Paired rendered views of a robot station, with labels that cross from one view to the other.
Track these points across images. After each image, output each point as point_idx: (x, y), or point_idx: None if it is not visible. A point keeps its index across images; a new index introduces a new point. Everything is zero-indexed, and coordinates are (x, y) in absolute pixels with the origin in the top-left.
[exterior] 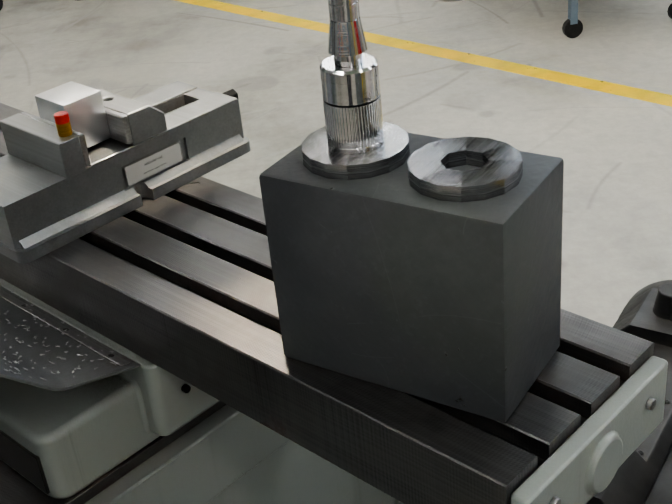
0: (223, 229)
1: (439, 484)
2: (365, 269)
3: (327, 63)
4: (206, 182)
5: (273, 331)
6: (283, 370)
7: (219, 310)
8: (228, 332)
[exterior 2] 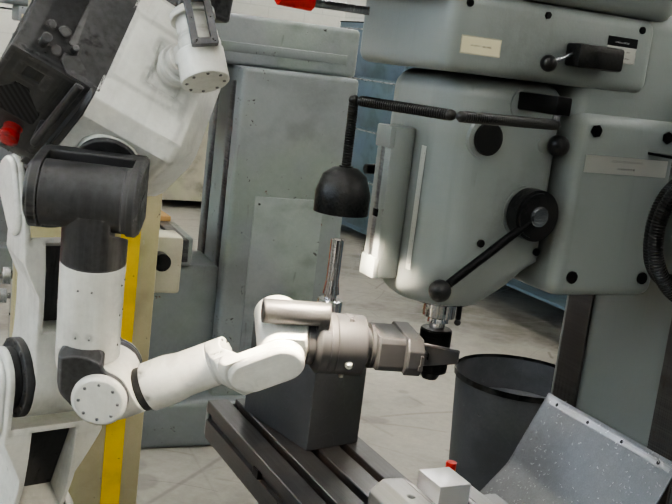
0: (349, 503)
1: None
2: None
3: (338, 300)
4: None
5: (355, 451)
6: (360, 439)
7: (375, 467)
8: (376, 458)
